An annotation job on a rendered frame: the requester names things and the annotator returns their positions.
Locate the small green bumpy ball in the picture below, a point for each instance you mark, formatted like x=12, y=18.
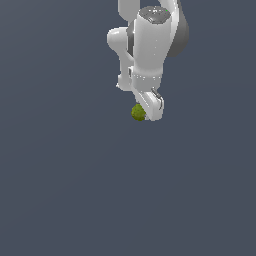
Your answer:
x=138, y=112

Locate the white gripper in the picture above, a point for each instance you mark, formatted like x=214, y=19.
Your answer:
x=151, y=103

